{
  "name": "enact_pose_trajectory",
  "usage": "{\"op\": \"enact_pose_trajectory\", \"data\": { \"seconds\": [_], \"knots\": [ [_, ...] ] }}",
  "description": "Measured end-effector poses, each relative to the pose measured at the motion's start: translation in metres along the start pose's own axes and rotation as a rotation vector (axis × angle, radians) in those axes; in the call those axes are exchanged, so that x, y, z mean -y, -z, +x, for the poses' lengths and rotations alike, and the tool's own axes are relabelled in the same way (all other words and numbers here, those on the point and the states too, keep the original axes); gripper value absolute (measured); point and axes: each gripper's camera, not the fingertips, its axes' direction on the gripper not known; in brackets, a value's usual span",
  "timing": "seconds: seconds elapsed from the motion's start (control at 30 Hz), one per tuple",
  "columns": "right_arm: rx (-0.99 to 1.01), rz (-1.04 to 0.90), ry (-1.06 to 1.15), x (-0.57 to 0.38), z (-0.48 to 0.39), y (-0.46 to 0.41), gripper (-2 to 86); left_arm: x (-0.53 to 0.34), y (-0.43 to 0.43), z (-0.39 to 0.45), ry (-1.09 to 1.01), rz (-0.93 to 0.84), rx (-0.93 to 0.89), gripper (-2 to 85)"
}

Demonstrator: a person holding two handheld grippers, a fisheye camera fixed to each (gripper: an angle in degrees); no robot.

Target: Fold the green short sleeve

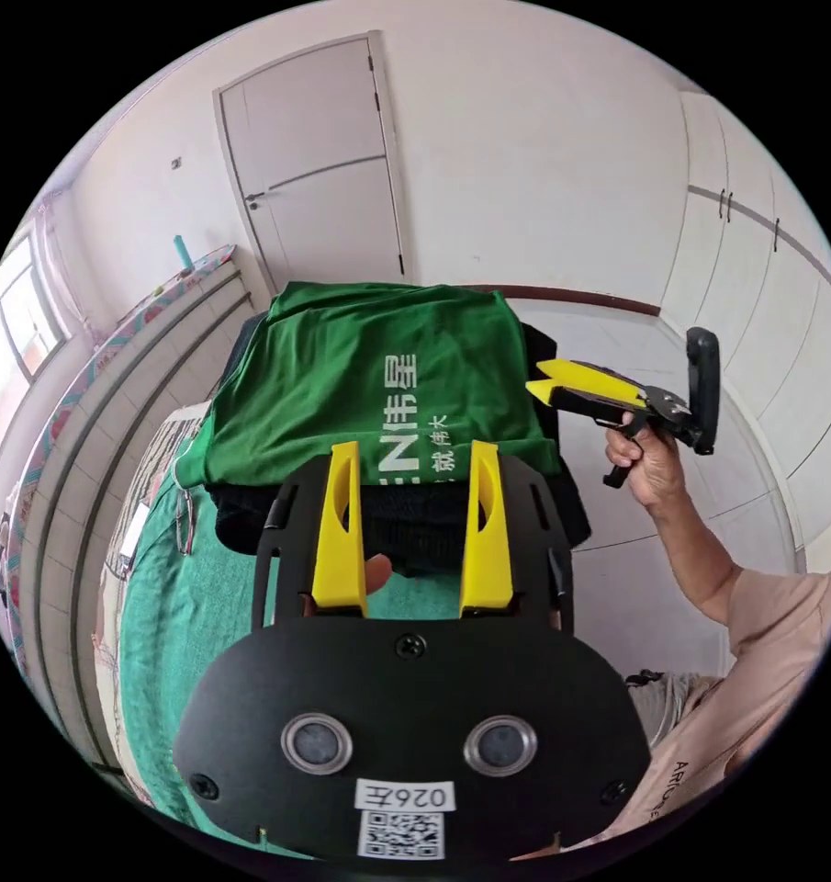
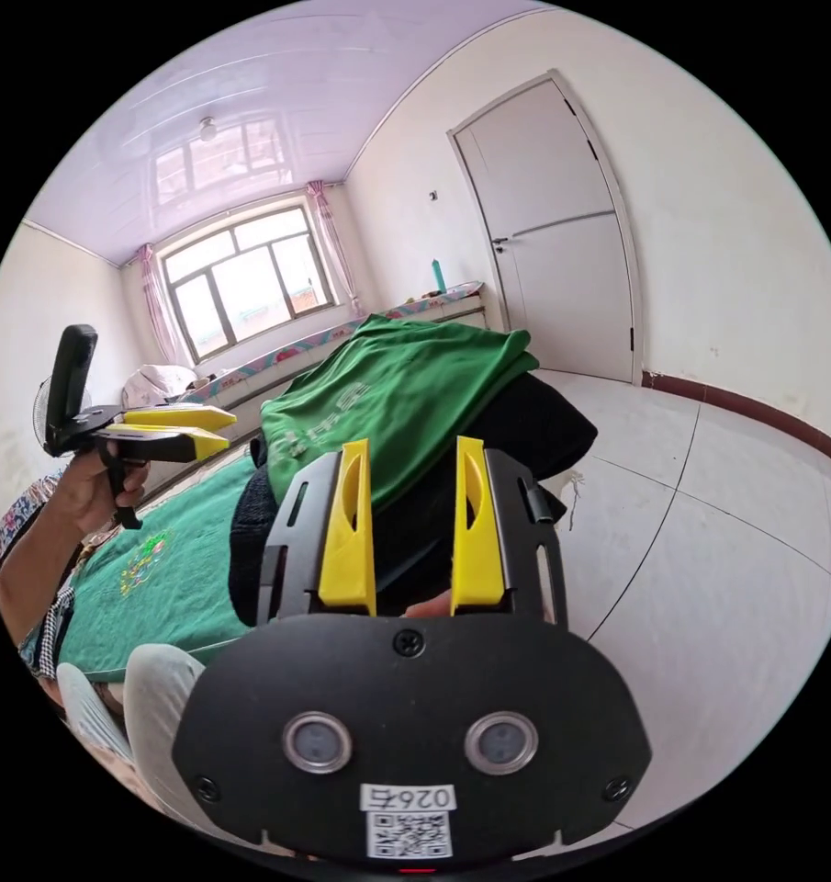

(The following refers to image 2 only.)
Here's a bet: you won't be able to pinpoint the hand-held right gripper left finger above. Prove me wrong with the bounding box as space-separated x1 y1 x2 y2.
318 437 377 617

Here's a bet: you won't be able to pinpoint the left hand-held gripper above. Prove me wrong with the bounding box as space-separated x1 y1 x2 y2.
43 404 239 532

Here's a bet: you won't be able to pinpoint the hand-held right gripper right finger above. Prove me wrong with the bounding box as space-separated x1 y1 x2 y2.
450 435 507 617

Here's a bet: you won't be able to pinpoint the person's left forearm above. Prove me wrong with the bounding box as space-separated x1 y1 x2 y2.
0 481 93 649

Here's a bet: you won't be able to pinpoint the green short sleeve shirt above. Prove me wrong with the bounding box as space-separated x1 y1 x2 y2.
258 313 542 516

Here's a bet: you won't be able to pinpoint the person's left hand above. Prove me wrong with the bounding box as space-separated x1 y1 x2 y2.
58 440 150 539

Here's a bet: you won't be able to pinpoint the white floral bedding bundle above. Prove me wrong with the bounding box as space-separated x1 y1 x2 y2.
119 363 200 416

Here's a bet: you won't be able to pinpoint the pink curtain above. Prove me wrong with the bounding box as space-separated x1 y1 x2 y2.
304 179 365 320
135 243 185 368

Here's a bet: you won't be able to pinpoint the fan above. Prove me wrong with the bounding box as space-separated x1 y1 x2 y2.
31 377 94 458

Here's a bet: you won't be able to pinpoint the window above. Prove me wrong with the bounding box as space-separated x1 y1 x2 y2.
155 202 338 368

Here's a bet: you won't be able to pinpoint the person's body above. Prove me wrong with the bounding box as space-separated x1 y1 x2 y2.
17 587 208 839

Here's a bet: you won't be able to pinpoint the white door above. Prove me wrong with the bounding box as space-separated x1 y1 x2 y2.
446 67 645 385

